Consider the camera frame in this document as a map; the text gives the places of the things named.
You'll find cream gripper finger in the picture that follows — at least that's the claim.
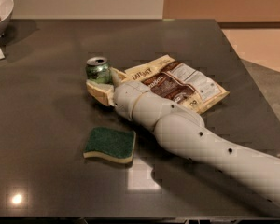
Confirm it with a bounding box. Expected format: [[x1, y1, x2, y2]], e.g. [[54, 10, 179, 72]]
[[110, 67, 126, 87], [86, 79, 114, 106]]

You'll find green soda can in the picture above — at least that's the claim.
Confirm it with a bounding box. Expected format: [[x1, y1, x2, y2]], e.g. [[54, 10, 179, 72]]
[[86, 56, 111, 84]]

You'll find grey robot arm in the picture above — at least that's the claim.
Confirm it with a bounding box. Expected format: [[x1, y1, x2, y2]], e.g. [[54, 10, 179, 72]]
[[86, 80, 280, 206]]

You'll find green and yellow sponge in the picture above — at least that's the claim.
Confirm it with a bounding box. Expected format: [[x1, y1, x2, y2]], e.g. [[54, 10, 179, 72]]
[[83, 127, 136, 163]]

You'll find brown and cream snack bag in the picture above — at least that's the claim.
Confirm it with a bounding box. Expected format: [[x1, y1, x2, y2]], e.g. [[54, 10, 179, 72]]
[[120, 55, 229, 119]]

